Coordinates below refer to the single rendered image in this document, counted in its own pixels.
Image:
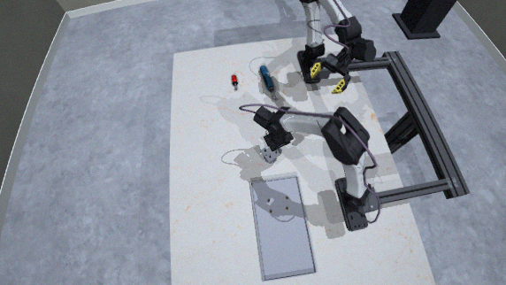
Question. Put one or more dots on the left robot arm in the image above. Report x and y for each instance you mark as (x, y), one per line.
(345, 149)

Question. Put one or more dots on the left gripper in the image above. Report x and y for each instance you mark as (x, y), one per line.
(275, 144)

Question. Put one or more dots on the grey metal bracket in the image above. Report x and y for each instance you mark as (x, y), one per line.
(270, 153)

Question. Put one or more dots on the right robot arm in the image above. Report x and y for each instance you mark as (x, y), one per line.
(364, 49)

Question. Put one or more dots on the red-handled nut driver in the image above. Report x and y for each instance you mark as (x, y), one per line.
(234, 79)

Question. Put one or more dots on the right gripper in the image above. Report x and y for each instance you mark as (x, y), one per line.
(343, 70)

